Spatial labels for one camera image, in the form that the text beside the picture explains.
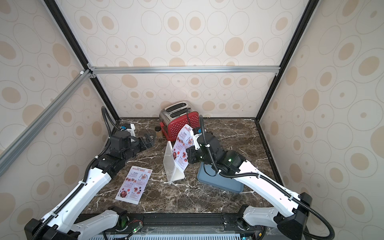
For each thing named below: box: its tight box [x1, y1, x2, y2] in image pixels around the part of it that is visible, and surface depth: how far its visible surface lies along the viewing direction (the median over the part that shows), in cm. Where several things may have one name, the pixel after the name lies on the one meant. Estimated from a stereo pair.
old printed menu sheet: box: [115, 165, 153, 205], surface depth 87 cm
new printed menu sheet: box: [172, 124, 195, 172], surface depth 72 cm
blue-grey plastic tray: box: [197, 161, 244, 193], surface depth 88 cm
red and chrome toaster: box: [159, 101, 200, 142], surface depth 101 cm
